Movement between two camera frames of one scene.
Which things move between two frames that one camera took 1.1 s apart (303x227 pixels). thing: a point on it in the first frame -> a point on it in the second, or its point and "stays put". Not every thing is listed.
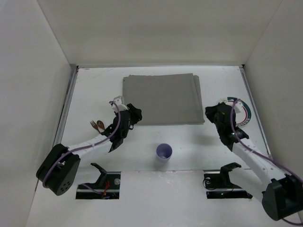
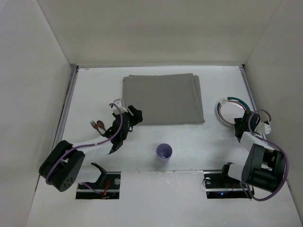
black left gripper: [132, 114] stays put
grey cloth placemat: [165, 99] stays put
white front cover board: [148, 198] stays put
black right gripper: [215, 113] -> [240, 125]
